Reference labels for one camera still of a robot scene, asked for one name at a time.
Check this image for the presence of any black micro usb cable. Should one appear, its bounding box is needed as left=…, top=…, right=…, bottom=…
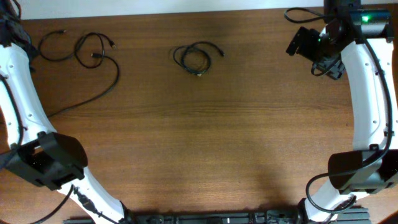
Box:
left=172, top=40, right=225, bottom=77

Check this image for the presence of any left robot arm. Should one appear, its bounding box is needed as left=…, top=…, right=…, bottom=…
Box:
left=1, top=1, right=134, bottom=223

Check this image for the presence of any left camera cable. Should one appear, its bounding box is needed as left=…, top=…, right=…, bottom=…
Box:
left=0, top=0, right=119, bottom=224

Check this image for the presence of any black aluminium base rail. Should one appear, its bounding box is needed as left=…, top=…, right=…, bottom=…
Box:
left=63, top=207, right=371, bottom=224

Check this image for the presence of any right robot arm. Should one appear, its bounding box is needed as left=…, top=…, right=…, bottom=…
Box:
left=267, top=1, right=397, bottom=223

